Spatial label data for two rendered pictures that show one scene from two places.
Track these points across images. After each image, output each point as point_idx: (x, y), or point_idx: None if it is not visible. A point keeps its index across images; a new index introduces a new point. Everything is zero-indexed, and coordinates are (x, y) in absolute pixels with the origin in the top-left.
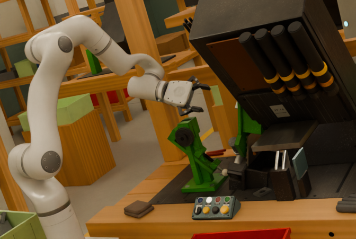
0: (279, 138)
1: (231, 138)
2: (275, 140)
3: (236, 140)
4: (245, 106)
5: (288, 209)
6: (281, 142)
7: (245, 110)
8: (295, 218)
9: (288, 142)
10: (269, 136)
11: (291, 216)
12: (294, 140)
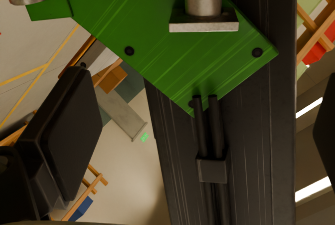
0: (110, 56)
1: (41, 0)
2: (103, 63)
3: (47, 19)
4: (148, 103)
5: None
6: (102, 68)
7: (145, 82)
8: None
9: (108, 65)
10: (105, 56)
11: None
12: (114, 60)
